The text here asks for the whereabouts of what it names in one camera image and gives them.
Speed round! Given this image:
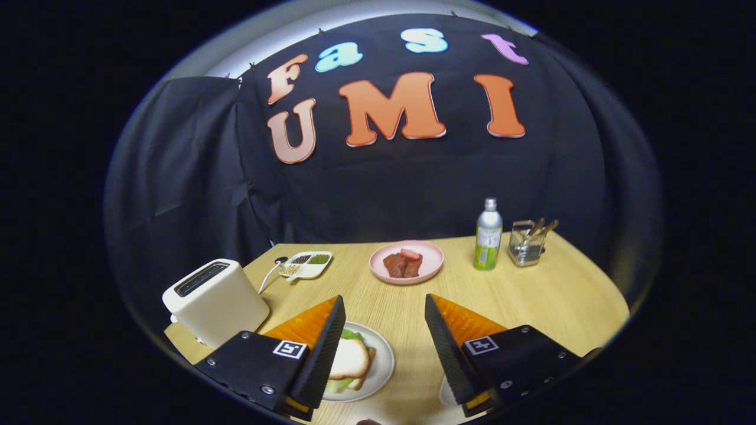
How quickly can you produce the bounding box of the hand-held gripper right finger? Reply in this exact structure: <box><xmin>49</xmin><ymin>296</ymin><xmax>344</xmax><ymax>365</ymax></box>
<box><xmin>424</xmin><ymin>293</ymin><xmax>585</xmax><ymax>418</ymax></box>

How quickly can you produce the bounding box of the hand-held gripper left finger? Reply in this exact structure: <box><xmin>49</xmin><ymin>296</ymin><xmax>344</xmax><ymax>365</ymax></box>
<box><xmin>194</xmin><ymin>295</ymin><xmax>347</xmax><ymax>421</ymax></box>

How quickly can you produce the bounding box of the toasted bread slice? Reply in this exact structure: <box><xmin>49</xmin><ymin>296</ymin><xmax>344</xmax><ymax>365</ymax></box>
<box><xmin>328</xmin><ymin>336</ymin><xmax>371</xmax><ymax>380</ymax></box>

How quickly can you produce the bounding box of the green lettuce leaf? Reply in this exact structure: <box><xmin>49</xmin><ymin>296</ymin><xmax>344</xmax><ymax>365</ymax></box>
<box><xmin>326</xmin><ymin>328</ymin><xmax>367</xmax><ymax>395</ymax></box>

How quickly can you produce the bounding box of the white bread slice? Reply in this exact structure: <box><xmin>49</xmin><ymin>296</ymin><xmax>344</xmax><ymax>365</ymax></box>
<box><xmin>353</xmin><ymin>347</ymin><xmax>377</xmax><ymax>390</ymax></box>

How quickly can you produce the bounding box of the white round plate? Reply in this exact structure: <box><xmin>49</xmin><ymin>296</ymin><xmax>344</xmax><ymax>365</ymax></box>
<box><xmin>322</xmin><ymin>321</ymin><xmax>395</xmax><ymax>403</ymax></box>

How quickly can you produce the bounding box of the white divided condiment dish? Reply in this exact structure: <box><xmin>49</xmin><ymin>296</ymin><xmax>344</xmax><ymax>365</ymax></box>
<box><xmin>279</xmin><ymin>251</ymin><xmax>333</xmax><ymax>280</ymax></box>

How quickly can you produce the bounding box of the pink round plate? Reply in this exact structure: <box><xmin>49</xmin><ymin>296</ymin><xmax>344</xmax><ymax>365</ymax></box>
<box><xmin>369</xmin><ymin>240</ymin><xmax>445</xmax><ymax>286</ymax></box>

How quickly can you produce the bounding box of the brown meat piece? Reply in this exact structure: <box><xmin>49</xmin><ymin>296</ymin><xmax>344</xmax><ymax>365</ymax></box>
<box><xmin>383</xmin><ymin>253</ymin><xmax>422</xmax><ymax>279</ymax></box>

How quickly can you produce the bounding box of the cream white toaster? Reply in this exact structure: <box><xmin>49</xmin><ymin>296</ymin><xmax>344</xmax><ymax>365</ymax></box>
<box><xmin>162</xmin><ymin>259</ymin><xmax>271</xmax><ymax>349</ymax></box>

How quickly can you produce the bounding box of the silver bottle green label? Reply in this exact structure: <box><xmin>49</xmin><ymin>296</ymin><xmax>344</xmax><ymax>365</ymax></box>
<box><xmin>473</xmin><ymin>198</ymin><xmax>504</xmax><ymax>272</ymax></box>

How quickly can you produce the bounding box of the black backdrop cloth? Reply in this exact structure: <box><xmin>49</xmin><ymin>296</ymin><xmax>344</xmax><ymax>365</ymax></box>
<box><xmin>103</xmin><ymin>13</ymin><xmax>662</xmax><ymax>355</ymax></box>

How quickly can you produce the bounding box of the white toaster cable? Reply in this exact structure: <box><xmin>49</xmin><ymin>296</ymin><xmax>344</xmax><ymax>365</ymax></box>
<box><xmin>258</xmin><ymin>256</ymin><xmax>288</xmax><ymax>295</ymax></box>

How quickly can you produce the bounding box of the metal wire utensil holder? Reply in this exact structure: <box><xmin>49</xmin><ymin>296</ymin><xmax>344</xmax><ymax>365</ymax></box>
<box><xmin>507</xmin><ymin>220</ymin><xmax>547</xmax><ymax>267</ymax></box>

